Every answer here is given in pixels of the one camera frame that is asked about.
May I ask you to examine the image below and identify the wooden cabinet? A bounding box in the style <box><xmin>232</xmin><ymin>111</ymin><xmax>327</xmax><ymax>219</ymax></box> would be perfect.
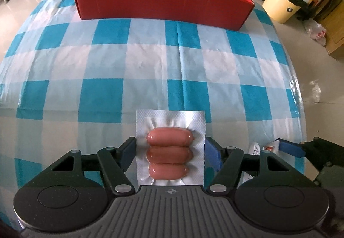
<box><xmin>314</xmin><ymin>0</ymin><xmax>344</xmax><ymax>58</ymax></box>

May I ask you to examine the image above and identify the vacuum sausage packet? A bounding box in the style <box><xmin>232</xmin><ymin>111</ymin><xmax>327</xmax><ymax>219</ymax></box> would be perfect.
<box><xmin>136</xmin><ymin>109</ymin><xmax>207</xmax><ymax>186</ymax></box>

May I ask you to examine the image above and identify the clear plastic bag with red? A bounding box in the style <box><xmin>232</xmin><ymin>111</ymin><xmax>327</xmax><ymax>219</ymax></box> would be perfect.
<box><xmin>304</xmin><ymin>18</ymin><xmax>327</xmax><ymax>46</ymax></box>

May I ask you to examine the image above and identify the white packet with orange noodles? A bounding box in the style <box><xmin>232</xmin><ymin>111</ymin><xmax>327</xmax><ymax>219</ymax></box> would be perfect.
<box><xmin>240</xmin><ymin>141</ymin><xmax>280</xmax><ymax>185</ymax></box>

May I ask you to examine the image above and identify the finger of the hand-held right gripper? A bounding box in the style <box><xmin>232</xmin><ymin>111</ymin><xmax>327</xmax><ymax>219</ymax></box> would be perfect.
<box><xmin>278</xmin><ymin>138</ymin><xmax>307</xmax><ymax>158</ymax></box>

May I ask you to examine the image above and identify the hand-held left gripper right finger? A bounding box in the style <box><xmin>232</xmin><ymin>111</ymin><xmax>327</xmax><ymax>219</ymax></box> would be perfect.
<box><xmin>205</xmin><ymin>137</ymin><xmax>304</xmax><ymax>195</ymax></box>

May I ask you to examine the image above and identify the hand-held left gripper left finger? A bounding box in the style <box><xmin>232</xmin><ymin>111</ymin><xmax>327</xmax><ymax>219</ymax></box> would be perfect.
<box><xmin>35</xmin><ymin>136</ymin><xmax>137</xmax><ymax>196</ymax></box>

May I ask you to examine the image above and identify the blue checked tablecloth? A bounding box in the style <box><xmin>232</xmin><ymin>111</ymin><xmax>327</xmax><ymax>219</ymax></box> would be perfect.
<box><xmin>0</xmin><ymin>0</ymin><xmax>307</xmax><ymax>228</ymax></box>

